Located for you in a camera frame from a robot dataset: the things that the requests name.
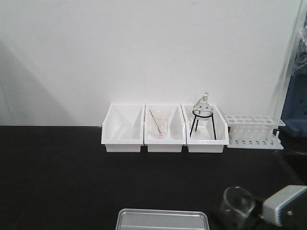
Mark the pink stained glass beaker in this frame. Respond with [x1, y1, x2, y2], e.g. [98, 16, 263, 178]
[149, 110, 168, 139]

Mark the round glass flask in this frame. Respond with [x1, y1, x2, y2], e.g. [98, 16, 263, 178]
[193, 92, 213, 121]

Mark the glass stirring rod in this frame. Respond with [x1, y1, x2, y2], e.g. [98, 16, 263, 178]
[149, 110, 162, 134]

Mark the white middle storage bin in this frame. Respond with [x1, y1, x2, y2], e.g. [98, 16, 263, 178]
[144, 104, 186, 152]

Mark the black wire tripod stand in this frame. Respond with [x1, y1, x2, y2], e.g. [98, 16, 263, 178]
[189, 111, 217, 140]

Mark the white left storage bin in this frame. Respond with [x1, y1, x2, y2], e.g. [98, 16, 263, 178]
[101, 103, 145, 152]

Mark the clear glass beaker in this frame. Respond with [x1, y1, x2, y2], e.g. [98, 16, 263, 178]
[219, 186, 256, 229]

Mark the white right storage bin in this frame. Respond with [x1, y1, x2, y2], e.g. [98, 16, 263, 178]
[181, 104, 229, 153]

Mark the white storage bin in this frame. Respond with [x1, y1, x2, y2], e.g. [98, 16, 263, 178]
[144, 104, 186, 152]
[181, 104, 229, 153]
[101, 103, 145, 152]

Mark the white test tube rack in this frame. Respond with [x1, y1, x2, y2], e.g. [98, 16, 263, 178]
[224, 115, 285, 150]

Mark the silver metal tray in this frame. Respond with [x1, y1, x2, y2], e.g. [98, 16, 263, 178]
[116, 208, 210, 230]

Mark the blue lab equipment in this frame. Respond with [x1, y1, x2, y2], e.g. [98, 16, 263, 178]
[282, 23, 307, 138]

